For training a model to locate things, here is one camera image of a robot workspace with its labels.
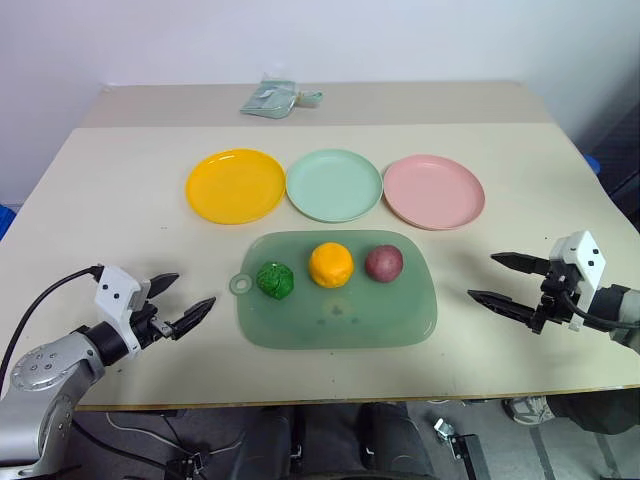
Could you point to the blue crate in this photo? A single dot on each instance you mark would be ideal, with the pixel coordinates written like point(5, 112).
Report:
point(6, 220)

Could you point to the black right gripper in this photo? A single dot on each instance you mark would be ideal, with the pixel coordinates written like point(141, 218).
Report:
point(554, 302)

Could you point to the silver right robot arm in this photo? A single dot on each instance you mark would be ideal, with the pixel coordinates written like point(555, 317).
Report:
point(619, 312)

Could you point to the orange round fruit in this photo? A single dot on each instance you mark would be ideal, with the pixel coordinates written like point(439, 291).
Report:
point(331, 265)

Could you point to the yellow plate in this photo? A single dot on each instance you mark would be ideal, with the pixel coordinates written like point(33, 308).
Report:
point(235, 186)

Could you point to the translucent green cutting board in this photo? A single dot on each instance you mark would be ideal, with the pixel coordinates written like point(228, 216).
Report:
point(340, 305)

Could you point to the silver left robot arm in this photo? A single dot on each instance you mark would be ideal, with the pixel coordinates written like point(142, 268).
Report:
point(47, 370)

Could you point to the blue object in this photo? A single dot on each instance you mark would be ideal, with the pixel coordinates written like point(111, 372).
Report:
point(595, 164)

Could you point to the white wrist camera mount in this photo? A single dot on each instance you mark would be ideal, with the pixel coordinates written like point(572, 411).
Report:
point(582, 257)
point(116, 292)

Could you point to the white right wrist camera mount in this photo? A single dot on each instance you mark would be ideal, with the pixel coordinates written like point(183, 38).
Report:
point(582, 257)

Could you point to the black caster wheel base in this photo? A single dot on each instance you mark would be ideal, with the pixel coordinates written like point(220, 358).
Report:
point(457, 440)

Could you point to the dark red round fruit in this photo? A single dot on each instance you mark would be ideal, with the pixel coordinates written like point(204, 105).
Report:
point(384, 263)

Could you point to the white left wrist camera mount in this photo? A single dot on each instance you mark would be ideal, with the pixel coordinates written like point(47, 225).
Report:
point(116, 292)

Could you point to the grey sneaker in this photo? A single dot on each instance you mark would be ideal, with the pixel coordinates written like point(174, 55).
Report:
point(527, 409)

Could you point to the green toy vegetable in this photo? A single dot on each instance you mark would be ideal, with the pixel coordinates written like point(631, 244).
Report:
point(275, 280)

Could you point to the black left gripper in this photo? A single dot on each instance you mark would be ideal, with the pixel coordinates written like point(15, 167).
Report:
point(149, 326)

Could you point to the light green plate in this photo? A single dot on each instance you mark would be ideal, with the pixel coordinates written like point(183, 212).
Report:
point(334, 185)

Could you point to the pink plate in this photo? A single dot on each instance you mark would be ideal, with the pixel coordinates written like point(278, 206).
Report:
point(433, 192)

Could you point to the pale green folded pouch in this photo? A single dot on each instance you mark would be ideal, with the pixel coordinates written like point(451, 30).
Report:
point(269, 100)

